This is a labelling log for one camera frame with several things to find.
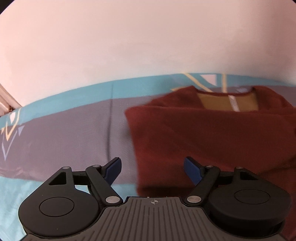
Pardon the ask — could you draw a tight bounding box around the teal grey patterned bedsheet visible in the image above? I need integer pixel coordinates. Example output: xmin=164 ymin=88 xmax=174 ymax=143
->
xmin=1 ymin=73 xmax=295 ymax=240

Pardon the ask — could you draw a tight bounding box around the dark red knit sweater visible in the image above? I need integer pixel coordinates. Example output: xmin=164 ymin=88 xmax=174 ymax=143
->
xmin=124 ymin=85 xmax=296 ymax=241

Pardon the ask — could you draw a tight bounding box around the pink wooden door frame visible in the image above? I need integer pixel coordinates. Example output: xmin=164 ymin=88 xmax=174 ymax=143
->
xmin=0 ymin=84 xmax=22 ymax=116

